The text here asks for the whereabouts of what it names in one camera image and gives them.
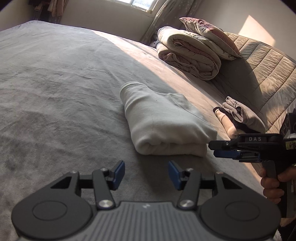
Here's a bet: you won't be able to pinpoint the white Winnie the Pooh sweatshirt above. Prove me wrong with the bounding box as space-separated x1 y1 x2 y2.
120 82 217 157

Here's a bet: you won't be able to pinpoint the dark clothes hanging in corner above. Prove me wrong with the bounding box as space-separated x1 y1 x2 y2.
28 0 69 24

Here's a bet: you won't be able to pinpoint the person's right hand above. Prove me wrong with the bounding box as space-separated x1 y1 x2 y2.
259 167 296 204

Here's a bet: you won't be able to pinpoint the folded beige garment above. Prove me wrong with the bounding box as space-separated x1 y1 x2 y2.
214 108 238 139

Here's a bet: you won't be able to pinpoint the folded grey sweater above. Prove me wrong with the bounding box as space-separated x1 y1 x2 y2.
222 96 266 133

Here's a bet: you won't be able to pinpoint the grey quilted headboard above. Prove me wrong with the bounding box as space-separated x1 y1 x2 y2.
210 33 295 133

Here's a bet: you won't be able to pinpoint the folded beige pink comforter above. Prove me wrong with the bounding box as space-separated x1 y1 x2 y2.
156 26 225 81

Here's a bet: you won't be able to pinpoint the pink grey pillow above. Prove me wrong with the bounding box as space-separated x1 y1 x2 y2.
179 17 241 60

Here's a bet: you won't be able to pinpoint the beige patterned curtain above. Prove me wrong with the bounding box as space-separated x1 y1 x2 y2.
140 0 202 45

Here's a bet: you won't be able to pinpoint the window with bars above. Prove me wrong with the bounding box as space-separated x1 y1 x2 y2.
118 0 158 13

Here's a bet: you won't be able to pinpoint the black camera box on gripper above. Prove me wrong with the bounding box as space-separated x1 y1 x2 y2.
280 110 295 138

